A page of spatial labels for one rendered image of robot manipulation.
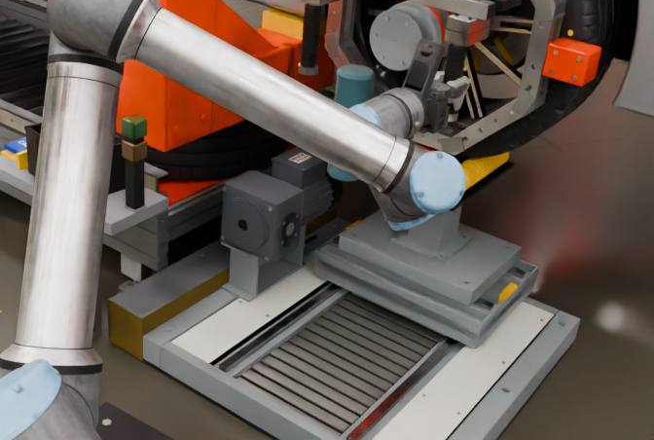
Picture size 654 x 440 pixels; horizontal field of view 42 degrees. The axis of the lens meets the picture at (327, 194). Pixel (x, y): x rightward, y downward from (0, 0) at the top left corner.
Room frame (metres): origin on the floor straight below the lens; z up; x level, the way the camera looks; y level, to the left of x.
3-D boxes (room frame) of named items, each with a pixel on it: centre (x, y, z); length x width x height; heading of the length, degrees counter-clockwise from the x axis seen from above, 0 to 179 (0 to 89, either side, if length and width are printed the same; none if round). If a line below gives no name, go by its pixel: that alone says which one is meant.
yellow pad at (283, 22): (2.31, 0.13, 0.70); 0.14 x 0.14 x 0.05; 57
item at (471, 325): (2.02, -0.29, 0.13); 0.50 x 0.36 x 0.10; 57
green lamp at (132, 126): (1.63, 0.41, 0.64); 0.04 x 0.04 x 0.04; 57
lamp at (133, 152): (1.63, 0.41, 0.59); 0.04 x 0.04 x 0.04; 57
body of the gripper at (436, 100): (1.49, -0.15, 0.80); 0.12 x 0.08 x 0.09; 147
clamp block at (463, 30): (1.61, -0.23, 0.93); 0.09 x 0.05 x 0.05; 147
